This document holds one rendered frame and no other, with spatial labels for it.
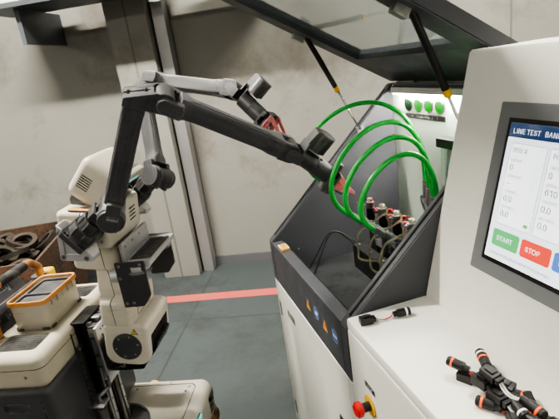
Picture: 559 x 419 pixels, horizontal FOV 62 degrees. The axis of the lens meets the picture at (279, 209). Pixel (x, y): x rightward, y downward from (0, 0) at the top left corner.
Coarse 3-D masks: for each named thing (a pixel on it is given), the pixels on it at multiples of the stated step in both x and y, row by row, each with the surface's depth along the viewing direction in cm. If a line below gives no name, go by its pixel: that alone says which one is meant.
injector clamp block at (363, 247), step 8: (376, 240) 155; (360, 248) 151; (368, 248) 150; (360, 256) 150; (368, 256) 144; (376, 256) 143; (360, 264) 152; (368, 264) 146; (376, 264) 140; (368, 272) 147
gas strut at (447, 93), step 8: (416, 16) 100; (416, 24) 101; (424, 32) 102; (424, 40) 102; (424, 48) 103; (432, 48) 103; (432, 56) 104; (432, 64) 105; (440, 72) 106; (440, 80) 107; (448, 88) 108; (448, 96) 108; (456, 112) 111
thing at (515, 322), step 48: (480, 48) 103; (528, 48) 88; (480, 96) 100; (528, 96) 88; (480, 144) 100; (480, 192) 100; (432, 288) 115; (480, 288) 99; (528, 336) 87; (384, 384) 98
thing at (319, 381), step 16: (288, 304) 170; (288, 320) 176; (304, 320) 152; (288, 336) 183; (304, 336) 156; (304, 352) 162; (320, 352) 142; (304, 368) 167; (320, 368) 146; (336, 368) 129; (304, 384) 173; (320, 384) 150; (336, 384) 132; (304, 400) 179; (320, 400) 155; (336, 400) 136; (304, 416) 185; (320, 416) 159; (336, 416) 140; (352, 416) 125
